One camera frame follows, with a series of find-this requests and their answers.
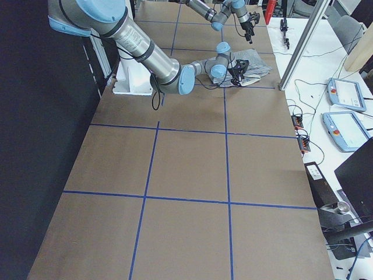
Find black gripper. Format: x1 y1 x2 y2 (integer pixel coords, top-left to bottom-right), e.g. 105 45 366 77
228 65 245 87
239 19 254 44

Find navy white striped polo shirt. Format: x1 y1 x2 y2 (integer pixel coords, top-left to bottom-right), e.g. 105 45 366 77
207 49 272 88

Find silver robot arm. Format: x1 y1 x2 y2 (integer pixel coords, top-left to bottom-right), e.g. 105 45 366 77
48 1 234 95
180 0 260 44

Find black tripod selfie stick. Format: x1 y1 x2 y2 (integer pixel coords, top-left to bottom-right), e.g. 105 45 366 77
280 0 290 49

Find black orange power strip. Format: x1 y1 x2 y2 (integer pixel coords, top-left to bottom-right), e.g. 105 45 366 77
291 114 311 155

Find grey office chair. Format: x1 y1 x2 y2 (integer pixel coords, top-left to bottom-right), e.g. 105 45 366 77
333 15 364 54

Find upper blue teach pendant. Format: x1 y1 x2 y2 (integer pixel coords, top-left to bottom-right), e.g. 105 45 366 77
327 78 367 113

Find blue teach pendant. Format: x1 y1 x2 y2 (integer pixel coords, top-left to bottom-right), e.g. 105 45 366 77
322 111 371 152
327 78 367 113

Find lower blue teach pendant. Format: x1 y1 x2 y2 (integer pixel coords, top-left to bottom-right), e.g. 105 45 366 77
322 111 371 152

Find black computer box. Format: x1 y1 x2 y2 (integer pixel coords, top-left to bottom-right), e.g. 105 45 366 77
304 162 339 208

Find black monitor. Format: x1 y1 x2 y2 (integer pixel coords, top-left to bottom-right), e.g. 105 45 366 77
335 139 372 221

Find silver metal cup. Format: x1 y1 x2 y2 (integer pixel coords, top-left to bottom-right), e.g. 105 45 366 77
334 201 350 215

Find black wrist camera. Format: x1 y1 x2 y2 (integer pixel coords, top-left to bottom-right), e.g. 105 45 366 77
234 59 249 72
249 12 260 24

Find black cable on table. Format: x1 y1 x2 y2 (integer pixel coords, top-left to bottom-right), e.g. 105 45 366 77
287 78 326 164

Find aluminium frame post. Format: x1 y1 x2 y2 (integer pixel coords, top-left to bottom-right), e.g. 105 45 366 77
279 0 329 91

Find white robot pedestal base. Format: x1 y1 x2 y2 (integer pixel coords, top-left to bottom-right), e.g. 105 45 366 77
112 58 153 96

